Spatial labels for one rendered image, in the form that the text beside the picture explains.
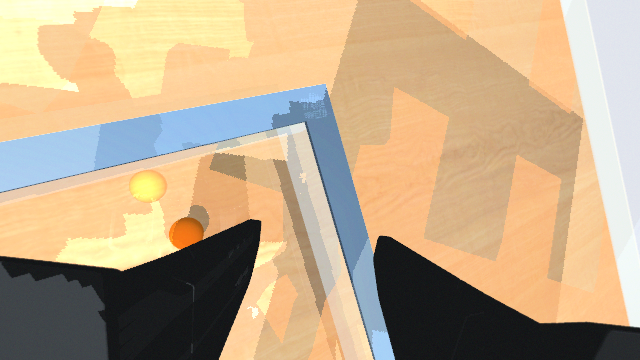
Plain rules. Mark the orange ball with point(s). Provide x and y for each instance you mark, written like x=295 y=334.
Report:
x=185 y=232

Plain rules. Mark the clear blue l-shaped wall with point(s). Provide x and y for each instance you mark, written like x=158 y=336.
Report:
x=43 y=158

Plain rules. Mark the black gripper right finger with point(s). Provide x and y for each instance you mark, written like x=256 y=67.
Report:
x=430 y=314

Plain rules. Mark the translucent yellow ball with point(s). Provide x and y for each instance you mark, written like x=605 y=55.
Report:
x=148 y=186

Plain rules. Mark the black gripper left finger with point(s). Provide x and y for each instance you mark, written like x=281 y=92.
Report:
x=181 y=306

